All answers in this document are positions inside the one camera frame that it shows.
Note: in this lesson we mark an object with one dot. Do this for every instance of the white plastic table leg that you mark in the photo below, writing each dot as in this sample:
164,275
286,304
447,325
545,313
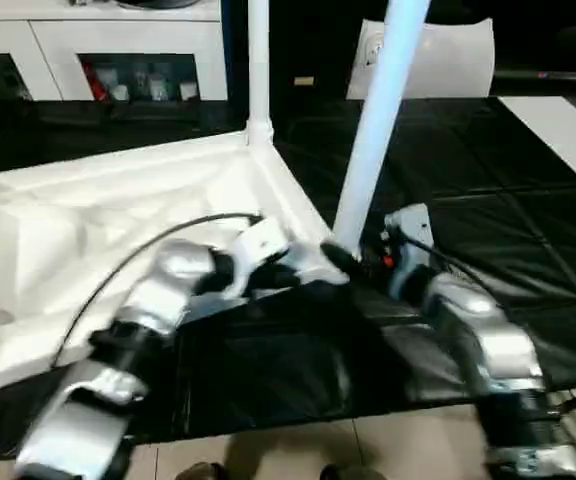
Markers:
259,65
383,110

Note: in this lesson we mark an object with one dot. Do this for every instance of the white plastic table top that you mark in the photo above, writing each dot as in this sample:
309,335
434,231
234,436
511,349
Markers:
78,230

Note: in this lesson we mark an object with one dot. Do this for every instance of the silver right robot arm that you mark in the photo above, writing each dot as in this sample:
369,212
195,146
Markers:
478,340

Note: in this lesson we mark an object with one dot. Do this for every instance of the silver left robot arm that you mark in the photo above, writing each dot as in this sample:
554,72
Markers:
138,340

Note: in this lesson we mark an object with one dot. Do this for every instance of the small tan label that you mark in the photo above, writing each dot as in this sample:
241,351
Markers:
304,81

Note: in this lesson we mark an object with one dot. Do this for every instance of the dark grey robot body part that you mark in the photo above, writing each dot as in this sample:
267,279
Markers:
203,472

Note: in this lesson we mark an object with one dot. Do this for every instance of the white plastic bag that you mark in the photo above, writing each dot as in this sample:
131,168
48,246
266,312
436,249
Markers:
458,60

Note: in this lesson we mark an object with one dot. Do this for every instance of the white flat board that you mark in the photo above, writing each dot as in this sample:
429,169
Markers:
568,140

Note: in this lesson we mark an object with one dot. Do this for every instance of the white cabinet with glass doors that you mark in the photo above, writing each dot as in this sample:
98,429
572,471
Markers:
48,50

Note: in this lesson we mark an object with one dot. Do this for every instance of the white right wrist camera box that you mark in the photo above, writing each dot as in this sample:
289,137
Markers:
408,230

